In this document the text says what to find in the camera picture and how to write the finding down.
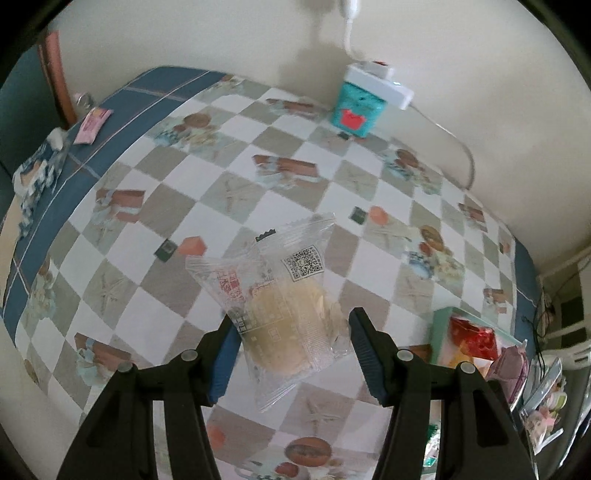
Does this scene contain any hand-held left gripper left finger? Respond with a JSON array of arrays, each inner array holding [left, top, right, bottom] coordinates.
[[56, 314, 243, 480]]

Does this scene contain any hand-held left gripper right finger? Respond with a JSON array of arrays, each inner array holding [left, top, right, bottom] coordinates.
[[348, 307, 539, 480]]

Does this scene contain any green box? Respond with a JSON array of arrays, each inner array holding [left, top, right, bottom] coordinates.
[[427, 305, 527, 416]]

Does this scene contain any bread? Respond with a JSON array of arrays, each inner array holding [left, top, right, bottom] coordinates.
[[185, 212, 354, 414]]

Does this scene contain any red chip bag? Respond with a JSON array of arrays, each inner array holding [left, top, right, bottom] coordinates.
[[449, 316, 502, 361]]

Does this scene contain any purple snack packet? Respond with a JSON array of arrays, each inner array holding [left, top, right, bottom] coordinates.
[[485, 344, 529, 407]]

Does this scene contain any pastel printed packet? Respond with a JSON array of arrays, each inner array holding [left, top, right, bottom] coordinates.
[[519, 355, 571, 455]]

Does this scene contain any checkered printed tablecloth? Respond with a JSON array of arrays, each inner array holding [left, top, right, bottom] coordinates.
[[0, 66, 541, 480]]

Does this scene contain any teal box with red label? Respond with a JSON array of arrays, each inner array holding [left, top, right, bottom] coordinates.
[[329, 78, 386, 138]]

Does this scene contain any blue and white crumpled cloth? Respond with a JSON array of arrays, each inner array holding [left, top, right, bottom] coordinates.
[[11, 129, 70, 241]]

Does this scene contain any white power strip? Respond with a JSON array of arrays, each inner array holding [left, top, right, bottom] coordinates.
[[345, 60, 414, 110]]

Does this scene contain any pink snack packet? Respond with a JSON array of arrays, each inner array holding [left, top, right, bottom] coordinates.
[[76, 107, 114, 145]]

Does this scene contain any dark blue panel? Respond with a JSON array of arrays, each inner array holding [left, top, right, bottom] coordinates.
[[0, 46, 51, 176]]

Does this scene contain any brown wooden bar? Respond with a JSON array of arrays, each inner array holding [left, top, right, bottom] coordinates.
[[38, 30, 77, 130]]

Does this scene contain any thin white cable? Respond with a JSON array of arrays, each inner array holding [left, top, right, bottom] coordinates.
[[409, 104, 476, 190]]

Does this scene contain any thick white power cable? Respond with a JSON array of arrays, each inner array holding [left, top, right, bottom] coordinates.
[[335, 0, 365, 63]]

